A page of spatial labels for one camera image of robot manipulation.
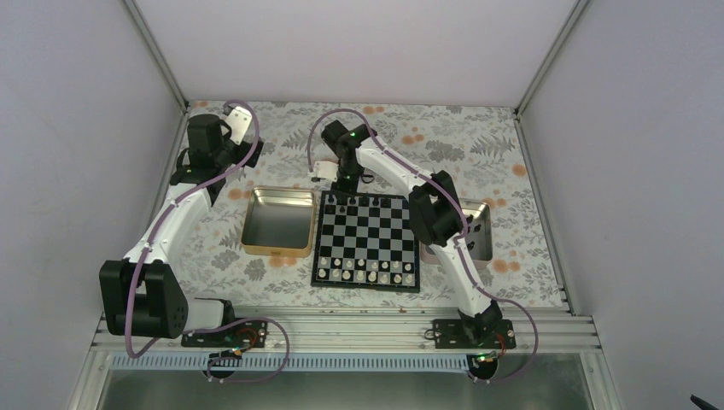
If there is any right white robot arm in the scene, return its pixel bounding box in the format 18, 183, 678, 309
321, 120, 503, 348

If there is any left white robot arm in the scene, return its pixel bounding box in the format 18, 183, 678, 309
99, 107, 263, 346

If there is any floral table mat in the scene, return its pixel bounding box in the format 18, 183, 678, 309
175, 102, 563, 309

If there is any gold metal tin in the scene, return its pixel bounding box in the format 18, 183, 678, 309
240, 186, 317, 258

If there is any black white chessboard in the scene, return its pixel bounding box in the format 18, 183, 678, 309
311, 190, 420, 294

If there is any pink metal tin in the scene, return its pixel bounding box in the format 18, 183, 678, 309
420, 199, 493, 271

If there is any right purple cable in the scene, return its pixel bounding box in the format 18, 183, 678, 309
306, 108, 540, 386

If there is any purple cable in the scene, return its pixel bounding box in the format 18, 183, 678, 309
124, 98, 290, 386
306, 108, 540, 386

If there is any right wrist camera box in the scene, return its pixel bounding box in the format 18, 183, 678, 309
309, 161, 339, 182

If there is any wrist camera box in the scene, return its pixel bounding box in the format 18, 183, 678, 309
225, 106, 253, 145
309, 161, 339, 182

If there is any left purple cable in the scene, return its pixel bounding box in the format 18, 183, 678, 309
124, 98, 290, 386

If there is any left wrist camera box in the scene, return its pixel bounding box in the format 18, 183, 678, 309
225, 106, 253, 145

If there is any left frame post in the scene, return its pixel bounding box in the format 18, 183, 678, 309
120, 0, 189, 111

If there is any frame post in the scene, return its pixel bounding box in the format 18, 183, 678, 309
515, 0, 591, 120
120, 0, 189, 111

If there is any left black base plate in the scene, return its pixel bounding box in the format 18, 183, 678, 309
181, 319, 268, 349

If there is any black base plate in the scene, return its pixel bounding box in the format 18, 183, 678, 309
423, 319, 517, 349
181, 319, 268, 349

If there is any aluminium frame rail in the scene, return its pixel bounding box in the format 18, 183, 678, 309
90, 307, 602, 354

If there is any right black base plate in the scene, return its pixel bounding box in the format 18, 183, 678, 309
423, 319, 517, 349

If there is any white slotted cable duct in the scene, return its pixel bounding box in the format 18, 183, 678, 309
109, 352, 469, 373

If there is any right frame post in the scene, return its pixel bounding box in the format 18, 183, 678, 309
515, 0, 591, 120

